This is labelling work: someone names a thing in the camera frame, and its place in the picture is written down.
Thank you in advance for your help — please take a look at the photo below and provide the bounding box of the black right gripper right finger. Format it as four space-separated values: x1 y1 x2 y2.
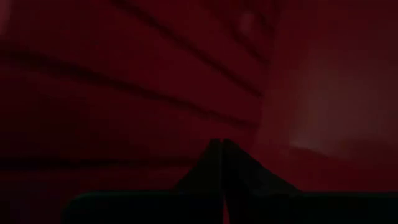
222 139 398 224

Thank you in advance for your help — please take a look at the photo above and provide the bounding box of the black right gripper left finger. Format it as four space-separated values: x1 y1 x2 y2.
62 139 224 224

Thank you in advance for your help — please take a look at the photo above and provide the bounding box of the red plastic bin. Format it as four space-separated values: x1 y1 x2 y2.
0 0 398 224

